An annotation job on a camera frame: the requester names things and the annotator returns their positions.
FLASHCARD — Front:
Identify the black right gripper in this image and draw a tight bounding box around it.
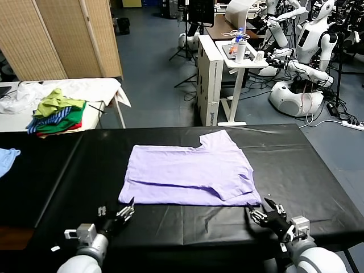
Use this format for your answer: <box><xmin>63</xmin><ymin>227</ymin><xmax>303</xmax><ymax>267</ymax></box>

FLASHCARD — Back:
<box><xmin>246</xmin><ymin>197</ymin><xmax>295</xmax><ymax>243</ymax></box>

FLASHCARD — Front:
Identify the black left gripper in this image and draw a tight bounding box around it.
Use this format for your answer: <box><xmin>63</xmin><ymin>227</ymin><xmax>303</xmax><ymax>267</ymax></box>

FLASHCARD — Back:
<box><xmin>96</xmin><ymin>196</ymin><xmax>137</xmax><ymax>237</ymax></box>

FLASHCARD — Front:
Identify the lavender t-shirt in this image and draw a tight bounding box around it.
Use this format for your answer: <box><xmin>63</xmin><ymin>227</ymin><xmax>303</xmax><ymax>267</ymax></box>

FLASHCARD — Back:
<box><xmin>118</xmin><ymin>131</ymin><xmax>262</xmax><ymax>207</ymax></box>

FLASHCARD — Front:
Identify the small white robot base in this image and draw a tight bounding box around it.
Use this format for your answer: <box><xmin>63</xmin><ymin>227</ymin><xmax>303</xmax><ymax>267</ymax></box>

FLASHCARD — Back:
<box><xmin>178</xmin><ymin>32</ymin><xmax>200</xmax><ymax>51</ymax></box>

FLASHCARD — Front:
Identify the stack of colourful clothes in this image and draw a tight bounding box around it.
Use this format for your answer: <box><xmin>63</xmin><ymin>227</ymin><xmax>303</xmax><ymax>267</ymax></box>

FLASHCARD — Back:
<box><xmin>35</xmin><ymin>101</ymin><xmax>87</xmax><ymax>134</ymax></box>

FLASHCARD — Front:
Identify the black vinyl table cover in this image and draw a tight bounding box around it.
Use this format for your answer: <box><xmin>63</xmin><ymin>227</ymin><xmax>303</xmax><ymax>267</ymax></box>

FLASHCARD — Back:
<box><xmin>0</xmin><ymin>131</ymin><xmax>85</xmax><ymax>230</ymax></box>
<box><xmin>34</xmin><ymin>123</ymin><xmax>364</xmax><ymax>254</ymax></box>

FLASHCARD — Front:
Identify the beige garment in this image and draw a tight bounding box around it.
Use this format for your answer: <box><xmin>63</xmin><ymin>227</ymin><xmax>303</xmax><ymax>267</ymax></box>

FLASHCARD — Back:
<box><xmin>36</xmin><ymin>126</ymin><xmax>84</xmax><ymax>139</ymax></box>

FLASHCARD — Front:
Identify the red garment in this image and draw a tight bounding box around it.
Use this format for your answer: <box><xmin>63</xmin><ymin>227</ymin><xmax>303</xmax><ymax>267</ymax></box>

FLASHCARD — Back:
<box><xmin>36</xmin><ymin>119</ymin><xmax>82</xmax><ymax>137</ymax></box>

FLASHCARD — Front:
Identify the black table leg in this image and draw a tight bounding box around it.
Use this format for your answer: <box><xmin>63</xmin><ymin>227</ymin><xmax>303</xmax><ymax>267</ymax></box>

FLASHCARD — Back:
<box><xmin>343</xmin><ymin>247</ymin><xmax>359</xmax><ymax>273</ymax></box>

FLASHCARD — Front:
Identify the blue striped garment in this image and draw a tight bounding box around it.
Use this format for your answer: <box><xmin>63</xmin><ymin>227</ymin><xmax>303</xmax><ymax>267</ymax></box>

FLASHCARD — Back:
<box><xmin>26</xmin><ymin>106</ymin><xmax>72</xmax><ymax>135</ymax></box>

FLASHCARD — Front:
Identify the light blue garment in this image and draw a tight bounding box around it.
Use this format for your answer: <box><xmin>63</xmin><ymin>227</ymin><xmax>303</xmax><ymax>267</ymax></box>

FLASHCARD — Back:
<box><xmin>0</xmin><ymin>147</ymin><xmax>22</xmax><ymax>179</ymax></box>

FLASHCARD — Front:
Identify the white power strip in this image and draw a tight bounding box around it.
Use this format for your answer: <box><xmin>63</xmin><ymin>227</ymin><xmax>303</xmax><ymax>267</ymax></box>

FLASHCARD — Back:
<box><xmin>341</xmin><ymin>119</ymin><xmax>364</xmax><ymax>129</ymax></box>

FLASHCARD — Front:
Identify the lime green garment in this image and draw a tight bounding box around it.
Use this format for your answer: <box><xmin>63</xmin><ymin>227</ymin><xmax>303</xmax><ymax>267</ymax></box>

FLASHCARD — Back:
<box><xmin>33</xmin><ymin>88</ymin><xmax>86</xmax><ymax>119</ymax></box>

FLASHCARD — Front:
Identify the white cloth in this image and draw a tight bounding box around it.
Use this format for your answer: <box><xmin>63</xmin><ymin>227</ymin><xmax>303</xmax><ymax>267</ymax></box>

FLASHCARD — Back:
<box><xmin>0</xmin><ymin>78</ymin><xmax>132</xmax><ymax>114</ymax></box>

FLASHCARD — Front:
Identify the white standing desk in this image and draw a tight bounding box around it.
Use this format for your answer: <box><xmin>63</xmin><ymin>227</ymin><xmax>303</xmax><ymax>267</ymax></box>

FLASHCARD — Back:
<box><xmin>214</xmin><ymin>39</ymin><xmax>270</xmax><ymax>127</ymax></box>

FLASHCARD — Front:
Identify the white side table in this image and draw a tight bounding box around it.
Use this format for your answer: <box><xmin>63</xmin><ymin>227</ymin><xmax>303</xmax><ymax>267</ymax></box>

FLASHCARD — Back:
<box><xmin>0</xmin><ymin>78</ymin><xmax>127</xmax><ymax>133</ymax></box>

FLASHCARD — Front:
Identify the tall white cardboard box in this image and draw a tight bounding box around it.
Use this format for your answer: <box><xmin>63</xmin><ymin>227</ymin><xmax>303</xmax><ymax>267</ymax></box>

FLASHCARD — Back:
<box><xmin>196</xmin><ymin>34</ymin><xmax>224</xmax><ymax>126</ymax></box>

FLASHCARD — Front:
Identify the black pole stand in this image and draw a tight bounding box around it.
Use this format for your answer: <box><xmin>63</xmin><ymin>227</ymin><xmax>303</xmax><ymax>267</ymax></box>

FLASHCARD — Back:
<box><xmin>332</xmin><ymin>28</ymin><xmax>346</xmax><ymax>106</ymax></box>

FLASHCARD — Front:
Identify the white tumbler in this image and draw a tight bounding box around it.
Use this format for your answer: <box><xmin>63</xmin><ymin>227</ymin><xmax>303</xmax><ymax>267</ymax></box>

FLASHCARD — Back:
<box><xmin>234</xmin><ymin>39</ymin><xmax>247</xmax><ymax>64</ymax></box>

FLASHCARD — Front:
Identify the grey tablet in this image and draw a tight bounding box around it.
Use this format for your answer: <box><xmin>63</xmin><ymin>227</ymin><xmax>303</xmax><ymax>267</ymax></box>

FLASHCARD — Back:
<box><xmin>221</xmin><ymin>44</ymin><xmax>257</xmax><ymax>61</ymax></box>

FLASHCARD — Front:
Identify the white humanoid wheeled robot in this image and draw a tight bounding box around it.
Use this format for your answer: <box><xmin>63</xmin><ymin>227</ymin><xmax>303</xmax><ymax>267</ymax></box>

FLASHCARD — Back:
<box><xmin>266</xmin><ymin>0</ymin><xmax>342</xmax><ymax>117</ymax></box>

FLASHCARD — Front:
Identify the woven folding screen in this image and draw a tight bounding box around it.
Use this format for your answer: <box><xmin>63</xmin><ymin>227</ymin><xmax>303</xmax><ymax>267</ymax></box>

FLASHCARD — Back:
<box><xmin>0</xmin><ymin>0</ymin><xmax>123</xmax><ymax>82</ymax></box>

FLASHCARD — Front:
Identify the black trash bin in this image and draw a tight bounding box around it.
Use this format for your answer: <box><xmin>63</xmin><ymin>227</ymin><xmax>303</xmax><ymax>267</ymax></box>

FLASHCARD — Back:
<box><xmin>115</xmin><ymin>17</ymin><xmax>130</xmax><ymax>35</ymax></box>

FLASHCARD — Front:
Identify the brown wooden desk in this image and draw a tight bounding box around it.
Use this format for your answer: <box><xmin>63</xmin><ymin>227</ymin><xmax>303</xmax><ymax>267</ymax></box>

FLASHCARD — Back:
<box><xmin>204</xmin><ymin>14</ymin><xmax>265</xmax><ymax>40</ymax></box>

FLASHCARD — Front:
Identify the black tripod stand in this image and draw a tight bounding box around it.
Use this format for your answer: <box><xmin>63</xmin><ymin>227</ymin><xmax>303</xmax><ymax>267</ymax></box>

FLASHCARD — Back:
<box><xmin>173</xmin><ymin>24</ymin><xmax>205</xmax><ymax>89</ymax></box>
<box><xmin>169</xmin><ymin>4</ymin><xmax>197</xmax><ymax>62</ymax></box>

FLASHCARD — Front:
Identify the white curved housing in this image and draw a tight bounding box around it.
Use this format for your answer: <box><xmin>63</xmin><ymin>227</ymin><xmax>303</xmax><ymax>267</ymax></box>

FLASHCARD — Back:
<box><xmin>225</xmin><ymin>0</ymin><xmax>255</xmax><ymax>31</ymax></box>

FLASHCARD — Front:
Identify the black monitor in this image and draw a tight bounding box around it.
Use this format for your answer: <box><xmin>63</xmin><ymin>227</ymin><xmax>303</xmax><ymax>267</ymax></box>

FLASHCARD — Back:
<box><xmin>187</xmin><ymin>0</ymin><xmax>214</xmax><ymax>28</ymax></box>

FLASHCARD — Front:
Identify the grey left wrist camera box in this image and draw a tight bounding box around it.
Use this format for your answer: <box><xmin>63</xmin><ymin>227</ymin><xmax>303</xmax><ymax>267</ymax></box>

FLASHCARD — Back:
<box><xmin>64</xmin><ymin>224</ymin><xmax>97</xmax><ymax>242</ymax></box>

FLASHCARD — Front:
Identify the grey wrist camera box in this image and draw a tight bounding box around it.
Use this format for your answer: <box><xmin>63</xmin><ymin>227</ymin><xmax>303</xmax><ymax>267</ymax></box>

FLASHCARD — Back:
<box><xmin>64</xmin><ymin>224</ymin><xmax>97</xmax><ymax>242</ymax></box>
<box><xmin>280</xmin><ymin>216</ymin><xmax>311</xmax><ymax>253</ymax></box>

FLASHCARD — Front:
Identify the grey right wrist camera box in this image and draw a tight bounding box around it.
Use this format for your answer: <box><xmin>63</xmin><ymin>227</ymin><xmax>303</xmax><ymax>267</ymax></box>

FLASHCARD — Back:
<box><xmin>280</xmin><ymin>216</ymin><xmax>311</xmax><ymax>253</ymax></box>

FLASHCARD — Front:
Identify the white floor cable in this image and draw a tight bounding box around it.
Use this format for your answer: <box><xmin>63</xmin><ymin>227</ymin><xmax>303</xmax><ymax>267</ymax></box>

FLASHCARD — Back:
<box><xmin>301</xmin><ymin>112</ymin><xmax>346</xmax><ymax>129</ymax></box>

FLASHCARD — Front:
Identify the black cable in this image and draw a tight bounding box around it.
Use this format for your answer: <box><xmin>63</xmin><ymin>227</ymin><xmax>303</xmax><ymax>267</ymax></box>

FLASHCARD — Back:
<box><xmin>88</xmin><ymin>104</ymin><xmax>107</xmax><ymax>115</ymax></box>

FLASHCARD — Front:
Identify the white ring frame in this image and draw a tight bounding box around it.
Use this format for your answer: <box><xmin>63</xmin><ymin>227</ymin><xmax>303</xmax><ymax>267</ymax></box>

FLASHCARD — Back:
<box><xmin>221</xmin><ymin>29</ymin><xmax>250</xmax><ymax>39</ymax></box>

